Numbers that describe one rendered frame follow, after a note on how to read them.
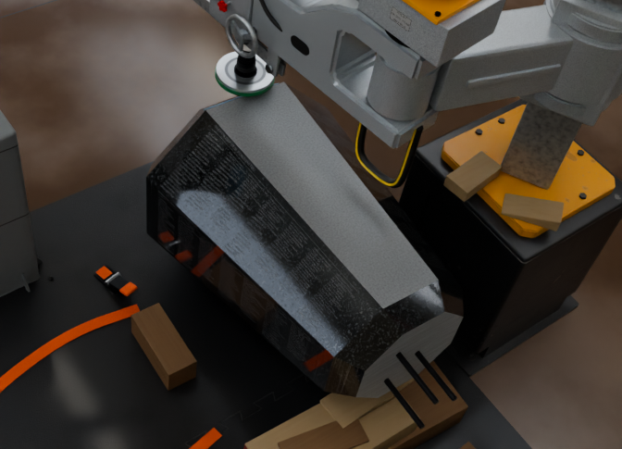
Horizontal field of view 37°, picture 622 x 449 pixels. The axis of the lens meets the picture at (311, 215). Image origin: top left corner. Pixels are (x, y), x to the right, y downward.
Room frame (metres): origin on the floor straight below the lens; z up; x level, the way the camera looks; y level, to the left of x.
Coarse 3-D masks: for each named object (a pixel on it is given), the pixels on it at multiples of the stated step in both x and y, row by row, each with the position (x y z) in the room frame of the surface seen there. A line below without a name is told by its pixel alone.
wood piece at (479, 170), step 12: (480, 156) 2.37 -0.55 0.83; (456, 168) 2.29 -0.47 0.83; (468, 168) 2.30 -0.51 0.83; (480, 168) 2.32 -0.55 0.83; (492, 168) 2.33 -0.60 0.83; (456, 180) 2.24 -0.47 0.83; (468, 180) 2.25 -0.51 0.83; (480, 180) 2.26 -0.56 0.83; (492, 180) 2.32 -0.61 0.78; (456, 192) 2.21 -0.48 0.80; (468, 192) 2.19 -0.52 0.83
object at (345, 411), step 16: (320, 400) 1.60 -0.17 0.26; (336, 400) 1.61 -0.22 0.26; (352, 400) 1.62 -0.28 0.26; (368, 400) 1.64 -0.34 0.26; (384, 400) 1.65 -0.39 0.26; (336, 416) 1.55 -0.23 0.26; (352, 416) 1.56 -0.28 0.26; (304, 432) 1.47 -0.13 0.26; (320, 432) 1.48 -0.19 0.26; (336, 432) 1.49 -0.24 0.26; (352, 432) 1.50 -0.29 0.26; (288, 448) 1.40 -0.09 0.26; (304, 448) 1.41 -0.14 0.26; (320, 448) 1.42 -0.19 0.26; (336, 448) 1.43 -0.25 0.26
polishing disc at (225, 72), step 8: (224, 56) 2.56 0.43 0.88; (232, 56) 2.57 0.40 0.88; (256, 56) 2.60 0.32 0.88; (224, 64) 2.52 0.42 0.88; (232, 64) 2.53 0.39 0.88; (256, 64) 2.56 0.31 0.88; (264, 64) 2.56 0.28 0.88; (216, 72) 2.48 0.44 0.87; (224, 72) 2.48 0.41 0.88; (232, 72) 2.49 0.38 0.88; (264, 72) 2.52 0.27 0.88; (224, 80) 2.44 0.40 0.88; (232, 80) 2.45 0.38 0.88; (240, 80) 2.46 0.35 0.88; (248, 80) 2.46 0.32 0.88; (256, 80) 2.47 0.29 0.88; (264, 80) 2.48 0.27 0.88; (272, 80) 2.49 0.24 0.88; (232, 88) 2.41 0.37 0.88; (240, 88) 2.41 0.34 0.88; (248, 88) 2.42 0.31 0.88; (256, 88) 2.43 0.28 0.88; (264, 88) 2.44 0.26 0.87
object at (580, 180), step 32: (480, 128) 2.58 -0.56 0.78; (512, 128) 2.61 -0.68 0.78; (448, 160) 2.39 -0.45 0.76; (576, 160) 2.51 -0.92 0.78; (480, 192) 2.27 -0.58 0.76; (512, 192) 2.28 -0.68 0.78; (544, 192) 2.32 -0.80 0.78; (576, 192) 2.35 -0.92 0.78; (608, 192) 2.40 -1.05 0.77; (512, 224) 2.15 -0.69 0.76
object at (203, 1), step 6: (198, 0) 2.59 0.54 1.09; (204, 0) 2.57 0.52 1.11; (204, 6) 2.57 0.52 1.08; (222, 24) 2.51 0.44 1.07; (258, 42) 2.41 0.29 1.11; (258, 48) 2.40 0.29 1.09; (264, 48) 2.38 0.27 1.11; (258, 54) 2.39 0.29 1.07; (264, 54) 2.38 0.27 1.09; (264, 60) 2.38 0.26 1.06; (282, 60) 2.36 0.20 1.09; (270, 66) 2.32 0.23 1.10; (282, 66) 2.32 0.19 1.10; (270, 72) 2.31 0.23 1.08; (282, 72) 2.32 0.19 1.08
